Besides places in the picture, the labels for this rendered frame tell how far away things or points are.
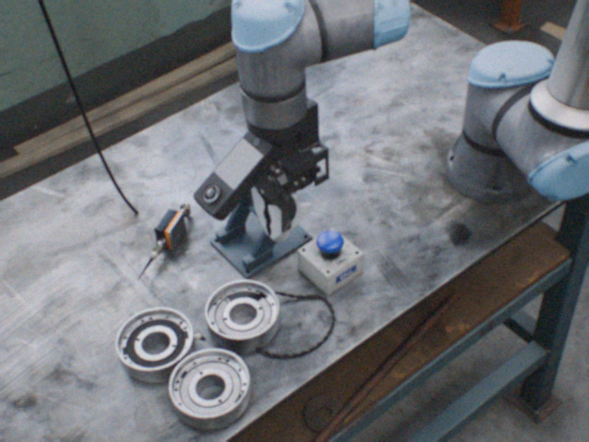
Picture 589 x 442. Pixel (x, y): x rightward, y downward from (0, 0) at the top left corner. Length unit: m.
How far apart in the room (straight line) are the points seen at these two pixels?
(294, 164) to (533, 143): 0.36
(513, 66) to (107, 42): 1.85
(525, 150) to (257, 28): 0.49
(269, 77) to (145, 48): 2.11
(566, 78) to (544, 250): 0.59
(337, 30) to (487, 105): 0.43
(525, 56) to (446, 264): 0.32
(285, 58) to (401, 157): 0.60
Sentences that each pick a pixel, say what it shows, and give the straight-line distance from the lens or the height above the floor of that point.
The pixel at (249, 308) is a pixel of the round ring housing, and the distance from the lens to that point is 1.27.
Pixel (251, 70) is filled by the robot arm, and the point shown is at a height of 1.25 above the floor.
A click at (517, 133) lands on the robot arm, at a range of 1.28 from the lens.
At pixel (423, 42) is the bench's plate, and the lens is 1.77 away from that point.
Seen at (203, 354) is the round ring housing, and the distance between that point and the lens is 1.21.
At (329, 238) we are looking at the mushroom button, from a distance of 1.27.
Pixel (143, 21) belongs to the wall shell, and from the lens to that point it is 3.01.
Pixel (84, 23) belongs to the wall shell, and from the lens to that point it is 2.90.
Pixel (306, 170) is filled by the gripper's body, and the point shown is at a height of 1.08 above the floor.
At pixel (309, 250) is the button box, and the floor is 0.84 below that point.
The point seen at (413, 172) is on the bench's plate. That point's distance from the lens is 1.48.
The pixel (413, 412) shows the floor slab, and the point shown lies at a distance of 2.13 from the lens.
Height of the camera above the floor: 1.81
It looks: 46 degrees down
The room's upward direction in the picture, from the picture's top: 4 degrees counter-clockwise
